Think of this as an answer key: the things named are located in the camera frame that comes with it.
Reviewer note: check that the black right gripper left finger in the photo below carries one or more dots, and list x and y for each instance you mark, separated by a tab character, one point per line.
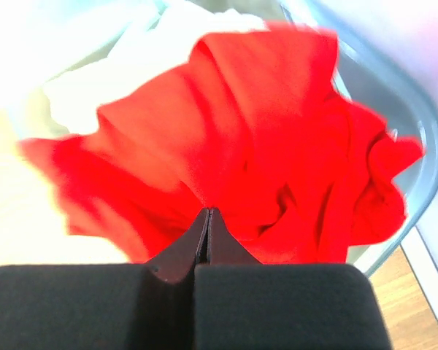
175	262

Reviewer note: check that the clear blue plastic bin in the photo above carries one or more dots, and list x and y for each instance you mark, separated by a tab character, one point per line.
371	78

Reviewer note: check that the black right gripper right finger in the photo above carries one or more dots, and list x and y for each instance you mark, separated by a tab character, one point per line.
219	247

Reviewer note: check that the white printed t-shirt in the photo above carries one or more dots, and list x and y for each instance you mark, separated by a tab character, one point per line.
146	49

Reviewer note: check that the bright red t-shirt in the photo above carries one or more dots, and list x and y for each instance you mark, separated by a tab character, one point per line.
251	125

